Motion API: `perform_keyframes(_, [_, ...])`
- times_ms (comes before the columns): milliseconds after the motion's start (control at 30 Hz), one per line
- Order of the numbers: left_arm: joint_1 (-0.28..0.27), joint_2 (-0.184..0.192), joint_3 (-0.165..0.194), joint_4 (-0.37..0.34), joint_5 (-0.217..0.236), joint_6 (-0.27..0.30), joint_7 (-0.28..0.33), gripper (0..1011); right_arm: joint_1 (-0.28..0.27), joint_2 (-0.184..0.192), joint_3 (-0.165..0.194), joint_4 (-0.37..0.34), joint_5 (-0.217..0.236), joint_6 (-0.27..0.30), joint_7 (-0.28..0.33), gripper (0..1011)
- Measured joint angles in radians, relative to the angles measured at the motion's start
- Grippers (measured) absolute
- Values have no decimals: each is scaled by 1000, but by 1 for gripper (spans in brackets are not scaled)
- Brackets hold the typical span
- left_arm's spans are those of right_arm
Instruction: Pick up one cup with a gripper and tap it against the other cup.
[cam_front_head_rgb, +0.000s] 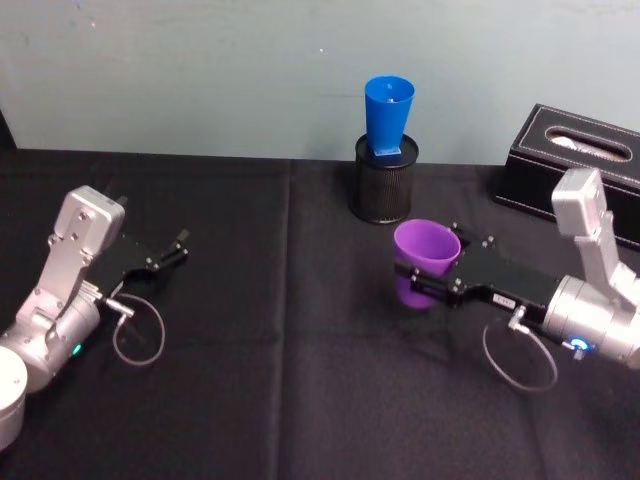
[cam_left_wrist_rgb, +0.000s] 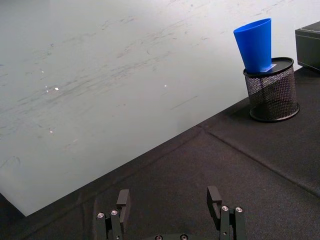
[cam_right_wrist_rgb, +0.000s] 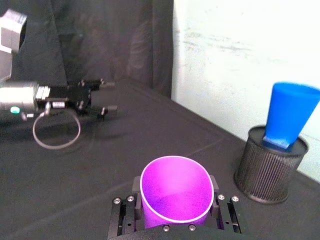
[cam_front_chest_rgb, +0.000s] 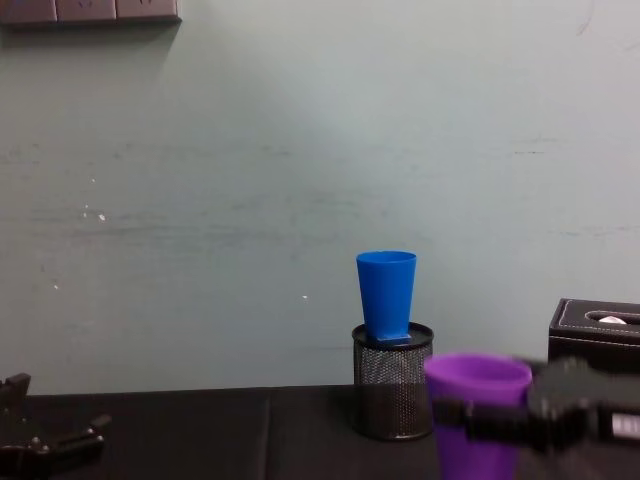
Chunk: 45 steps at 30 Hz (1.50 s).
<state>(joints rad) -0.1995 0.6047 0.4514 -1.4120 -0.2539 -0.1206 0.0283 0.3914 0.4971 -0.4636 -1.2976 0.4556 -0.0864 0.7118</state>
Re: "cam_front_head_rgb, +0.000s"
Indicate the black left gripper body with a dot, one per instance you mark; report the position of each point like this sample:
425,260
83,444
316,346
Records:
125,257

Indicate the black leather tissue box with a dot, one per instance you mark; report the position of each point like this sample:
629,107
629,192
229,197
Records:
530,170

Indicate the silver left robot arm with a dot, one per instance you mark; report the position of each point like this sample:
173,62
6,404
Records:
60,280

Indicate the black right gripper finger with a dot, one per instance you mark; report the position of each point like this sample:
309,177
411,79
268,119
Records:
430,286
472,240

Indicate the purple plastic cup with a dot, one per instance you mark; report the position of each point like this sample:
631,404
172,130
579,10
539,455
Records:
425,250

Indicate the white tissue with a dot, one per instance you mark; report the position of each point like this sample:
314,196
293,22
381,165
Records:
567,140

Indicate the blue plastic cup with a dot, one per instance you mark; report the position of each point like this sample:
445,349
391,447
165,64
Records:
387,115

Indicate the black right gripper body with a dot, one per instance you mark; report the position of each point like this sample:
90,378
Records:
500,277

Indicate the black mesh pen holder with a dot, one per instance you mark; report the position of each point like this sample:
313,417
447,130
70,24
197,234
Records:
382,190

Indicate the black table cloth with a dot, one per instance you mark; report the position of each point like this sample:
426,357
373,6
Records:
280,380

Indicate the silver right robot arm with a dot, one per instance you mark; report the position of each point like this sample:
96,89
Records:
590,305

